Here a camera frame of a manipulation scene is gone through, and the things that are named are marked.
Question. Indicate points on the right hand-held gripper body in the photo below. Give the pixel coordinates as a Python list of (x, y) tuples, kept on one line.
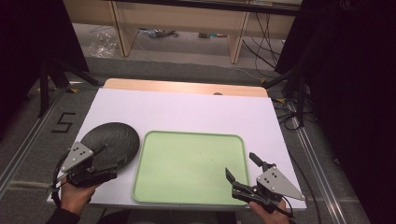
[(275, 183)]

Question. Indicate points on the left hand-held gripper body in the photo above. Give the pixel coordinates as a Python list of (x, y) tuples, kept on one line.
[(76, 155)]

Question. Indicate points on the light green tray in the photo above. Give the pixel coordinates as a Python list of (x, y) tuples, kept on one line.
[(186, 168)]

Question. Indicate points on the person's right hand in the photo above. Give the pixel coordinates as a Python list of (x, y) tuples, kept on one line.
[(274, 217)]

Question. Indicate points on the person's left hand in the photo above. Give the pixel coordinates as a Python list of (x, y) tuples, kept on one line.
[(74, 197)]

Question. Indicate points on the yellow tape piece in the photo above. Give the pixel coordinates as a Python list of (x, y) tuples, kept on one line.
[(263, 80), (280, 100), (74, 90)]

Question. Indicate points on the black stand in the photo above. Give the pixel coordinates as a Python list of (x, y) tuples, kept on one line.
[(46, 84), (299, 99)]

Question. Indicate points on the white board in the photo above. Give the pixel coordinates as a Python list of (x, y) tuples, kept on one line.
[(186, 112)]

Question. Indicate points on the clear plastic bag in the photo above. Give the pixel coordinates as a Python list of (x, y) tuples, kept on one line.
[(102, 45)]

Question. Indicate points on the dark curtain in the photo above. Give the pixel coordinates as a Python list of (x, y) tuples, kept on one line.
[(351, 93), (31, 37)]

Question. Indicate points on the bluish wrapped bundle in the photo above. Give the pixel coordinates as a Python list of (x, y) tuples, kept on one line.
[(157, 32)]

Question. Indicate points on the small tool with blue part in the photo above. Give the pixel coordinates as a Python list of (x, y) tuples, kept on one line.
[(211, 35)]

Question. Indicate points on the wooden shelf unit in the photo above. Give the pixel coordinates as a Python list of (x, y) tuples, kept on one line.
[(180, 17)]

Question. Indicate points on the metal floor rail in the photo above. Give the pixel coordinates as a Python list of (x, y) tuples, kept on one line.
[(28, 137), (320, 174)]

